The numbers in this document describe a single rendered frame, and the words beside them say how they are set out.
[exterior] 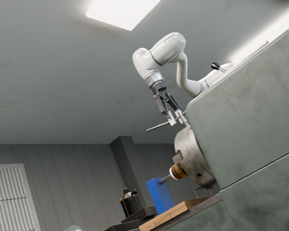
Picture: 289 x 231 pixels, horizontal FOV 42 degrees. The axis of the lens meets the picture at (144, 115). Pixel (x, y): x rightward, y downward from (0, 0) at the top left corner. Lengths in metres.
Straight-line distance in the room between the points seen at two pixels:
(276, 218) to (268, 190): 0.10
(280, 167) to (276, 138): 0.11
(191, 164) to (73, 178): 4.45
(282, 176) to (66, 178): 4.80
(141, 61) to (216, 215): 0.83
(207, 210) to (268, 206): 0.30
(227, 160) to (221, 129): 0.13
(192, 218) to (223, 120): 0.46
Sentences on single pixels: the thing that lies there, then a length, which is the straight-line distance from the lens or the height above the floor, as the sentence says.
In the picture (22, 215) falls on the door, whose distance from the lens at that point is 5.28.
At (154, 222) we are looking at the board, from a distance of 1.79.
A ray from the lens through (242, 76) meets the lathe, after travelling 1.49.
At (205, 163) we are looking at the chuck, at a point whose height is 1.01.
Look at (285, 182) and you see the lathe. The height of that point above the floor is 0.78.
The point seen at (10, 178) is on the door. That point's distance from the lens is 5.42.
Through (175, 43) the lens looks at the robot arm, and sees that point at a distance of 1.84.
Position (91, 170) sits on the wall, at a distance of 6.31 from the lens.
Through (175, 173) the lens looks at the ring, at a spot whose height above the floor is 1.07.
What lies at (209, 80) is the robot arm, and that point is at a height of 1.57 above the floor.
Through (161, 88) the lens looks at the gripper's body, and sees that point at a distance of 1.87.
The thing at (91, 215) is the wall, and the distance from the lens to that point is 5.93.
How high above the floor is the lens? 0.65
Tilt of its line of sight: 23 degrees up
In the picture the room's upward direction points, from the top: 23 degrees counter-clockwise
